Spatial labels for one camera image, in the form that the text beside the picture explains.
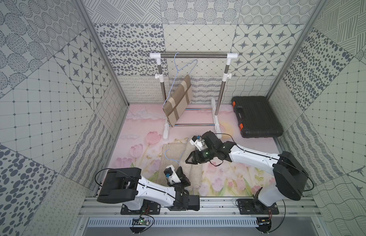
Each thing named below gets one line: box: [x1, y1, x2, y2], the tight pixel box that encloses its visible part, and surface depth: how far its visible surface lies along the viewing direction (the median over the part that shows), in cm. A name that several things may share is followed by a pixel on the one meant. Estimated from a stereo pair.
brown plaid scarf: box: [162, 74, 193, 128], surface depth 90 cm
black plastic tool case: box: [231, 95, 284, 139], surface depth 106 cm
